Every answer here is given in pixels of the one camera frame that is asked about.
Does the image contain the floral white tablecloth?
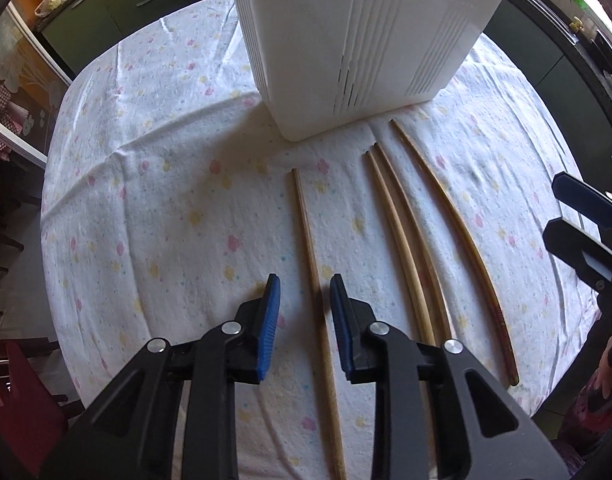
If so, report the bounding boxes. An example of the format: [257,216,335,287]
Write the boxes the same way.
[38,0,604,480]

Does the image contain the dark wooden chair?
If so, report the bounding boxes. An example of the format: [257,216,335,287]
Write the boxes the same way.
[0,160,42,331]

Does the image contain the person's right hand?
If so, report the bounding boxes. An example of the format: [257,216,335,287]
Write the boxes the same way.
[599,344,612,402]

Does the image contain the light wooden chopstick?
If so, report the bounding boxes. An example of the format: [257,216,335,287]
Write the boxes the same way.
[374,141,453,345]
[363,150,436,347]

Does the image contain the red chair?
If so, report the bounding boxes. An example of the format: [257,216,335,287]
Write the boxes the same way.
[0,342,69,466]

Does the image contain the red-ended wooden chopstick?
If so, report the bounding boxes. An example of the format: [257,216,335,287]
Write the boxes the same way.
[390,118,521,387]

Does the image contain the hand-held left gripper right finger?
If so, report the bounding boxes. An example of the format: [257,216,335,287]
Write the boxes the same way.
[328,274,572,480]

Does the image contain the white plastic utensil holder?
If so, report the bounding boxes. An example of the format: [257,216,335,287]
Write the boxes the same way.
[225,0,522,142]

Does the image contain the dark stone kitchen countertop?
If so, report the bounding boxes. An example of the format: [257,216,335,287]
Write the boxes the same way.
[516,0,612,131]

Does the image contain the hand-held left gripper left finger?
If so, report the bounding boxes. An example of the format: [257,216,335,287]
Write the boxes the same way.
[38,272,282,480]

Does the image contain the green base cabinets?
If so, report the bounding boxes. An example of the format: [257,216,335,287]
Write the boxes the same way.
[36,0,612,126]

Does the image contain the floral glass sliding door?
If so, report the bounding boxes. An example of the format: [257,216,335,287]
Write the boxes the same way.
[0,0,74,166]

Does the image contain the brown wooden chopstick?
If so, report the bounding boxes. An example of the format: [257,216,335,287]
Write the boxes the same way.
[291,167,348,480]

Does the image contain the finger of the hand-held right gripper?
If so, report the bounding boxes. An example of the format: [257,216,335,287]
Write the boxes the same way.
[552,171,612,231]
[543,218,612,291]

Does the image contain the person's floral clothing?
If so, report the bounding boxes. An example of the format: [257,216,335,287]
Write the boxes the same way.
[556,370,612,466]

